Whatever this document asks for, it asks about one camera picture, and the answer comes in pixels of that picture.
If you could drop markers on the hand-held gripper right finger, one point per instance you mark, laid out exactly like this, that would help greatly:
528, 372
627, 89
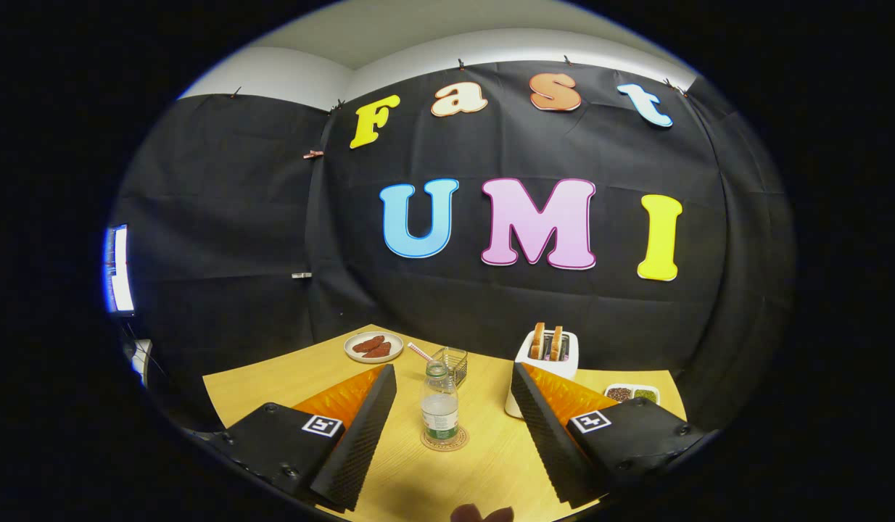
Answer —
545, 435

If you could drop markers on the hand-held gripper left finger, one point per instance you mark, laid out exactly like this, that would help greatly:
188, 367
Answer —
360, 435

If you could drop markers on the clear plastic juice bottle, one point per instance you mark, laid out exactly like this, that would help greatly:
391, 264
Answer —
439, 413

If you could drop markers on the round wooden coaster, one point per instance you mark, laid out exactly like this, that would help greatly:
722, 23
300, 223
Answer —
462, 438

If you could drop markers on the white toaster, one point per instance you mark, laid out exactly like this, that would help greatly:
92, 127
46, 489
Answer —
563, 371

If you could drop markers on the small round plate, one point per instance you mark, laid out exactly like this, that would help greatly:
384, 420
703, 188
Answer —
353, 354

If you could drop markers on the red meat slice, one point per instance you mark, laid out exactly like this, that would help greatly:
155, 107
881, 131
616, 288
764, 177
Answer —
368, 344
378, 351

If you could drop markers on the toast slice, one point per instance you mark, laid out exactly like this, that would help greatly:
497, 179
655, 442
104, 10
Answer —
556, 343
537, 341

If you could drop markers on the white divided bean dish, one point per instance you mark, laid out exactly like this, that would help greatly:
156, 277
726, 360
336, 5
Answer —
632, 395

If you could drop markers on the wooden table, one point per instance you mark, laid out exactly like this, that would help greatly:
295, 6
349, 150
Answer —
447, 478

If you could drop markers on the striped drinking straw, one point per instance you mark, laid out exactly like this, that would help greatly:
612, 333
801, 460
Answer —
418, 351

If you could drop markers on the computer monitor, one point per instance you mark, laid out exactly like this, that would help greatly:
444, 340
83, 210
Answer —
119, 270

